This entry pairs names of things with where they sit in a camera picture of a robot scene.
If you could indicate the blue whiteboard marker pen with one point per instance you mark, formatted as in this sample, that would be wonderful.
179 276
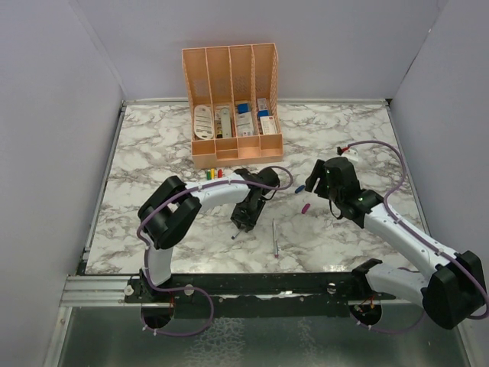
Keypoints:
236 234

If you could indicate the white oval package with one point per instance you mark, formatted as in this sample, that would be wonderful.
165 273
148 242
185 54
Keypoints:
202 123

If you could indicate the purple pen cap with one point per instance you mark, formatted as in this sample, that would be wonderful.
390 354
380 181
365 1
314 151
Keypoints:
305 208

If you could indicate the grey stapler tool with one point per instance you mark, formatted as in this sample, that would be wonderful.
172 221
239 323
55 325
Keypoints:
226 122

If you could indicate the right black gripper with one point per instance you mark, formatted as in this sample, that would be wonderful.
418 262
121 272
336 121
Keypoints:
319 171

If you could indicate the aluminium frame rail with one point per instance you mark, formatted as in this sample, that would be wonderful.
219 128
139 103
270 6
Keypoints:
94 291

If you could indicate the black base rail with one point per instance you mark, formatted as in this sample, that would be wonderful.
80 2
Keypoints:
255 295

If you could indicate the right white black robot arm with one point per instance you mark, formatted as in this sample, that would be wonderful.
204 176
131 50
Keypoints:
448 285

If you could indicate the white red box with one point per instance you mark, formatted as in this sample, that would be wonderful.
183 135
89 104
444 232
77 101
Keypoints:
265 117

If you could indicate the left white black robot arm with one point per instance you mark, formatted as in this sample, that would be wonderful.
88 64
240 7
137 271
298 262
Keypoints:
166 217

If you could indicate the peach desk organizer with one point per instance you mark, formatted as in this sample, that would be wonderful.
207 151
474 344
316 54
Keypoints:
220 76

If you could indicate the white blue box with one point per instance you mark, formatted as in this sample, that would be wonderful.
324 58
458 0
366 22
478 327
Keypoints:
244 119

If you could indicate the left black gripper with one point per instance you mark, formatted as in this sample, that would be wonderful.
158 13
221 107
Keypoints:
248 221

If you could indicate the purple whiteboard marker pen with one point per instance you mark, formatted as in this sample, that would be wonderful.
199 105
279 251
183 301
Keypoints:
275 239

